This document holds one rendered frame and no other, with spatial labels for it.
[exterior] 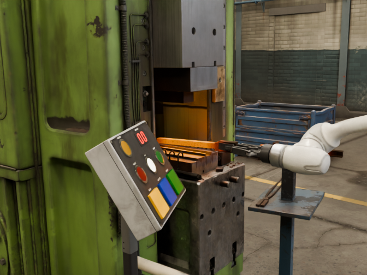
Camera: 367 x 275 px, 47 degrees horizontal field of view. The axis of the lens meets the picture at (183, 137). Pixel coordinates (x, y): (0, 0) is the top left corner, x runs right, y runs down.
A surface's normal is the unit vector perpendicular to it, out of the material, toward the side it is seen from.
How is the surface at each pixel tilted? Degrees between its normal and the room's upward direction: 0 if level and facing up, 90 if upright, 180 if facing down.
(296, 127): 89
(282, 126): 89
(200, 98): 90
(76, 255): 90
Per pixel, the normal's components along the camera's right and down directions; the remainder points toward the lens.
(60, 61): -0.60, 0.14
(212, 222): 0.80, 0.11
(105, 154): -0.20, 0.19
